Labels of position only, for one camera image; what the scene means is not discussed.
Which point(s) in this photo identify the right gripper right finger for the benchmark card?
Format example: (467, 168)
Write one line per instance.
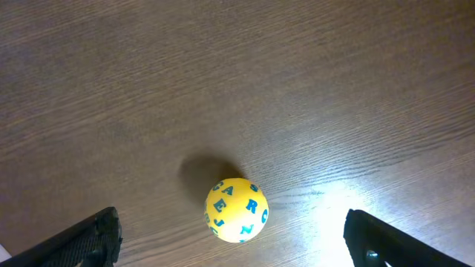
(372, 242)

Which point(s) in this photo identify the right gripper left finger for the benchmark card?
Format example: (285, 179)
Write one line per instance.
(95, 241)

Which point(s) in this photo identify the yellow ball blue letters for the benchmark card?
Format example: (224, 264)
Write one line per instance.
(236, 210)

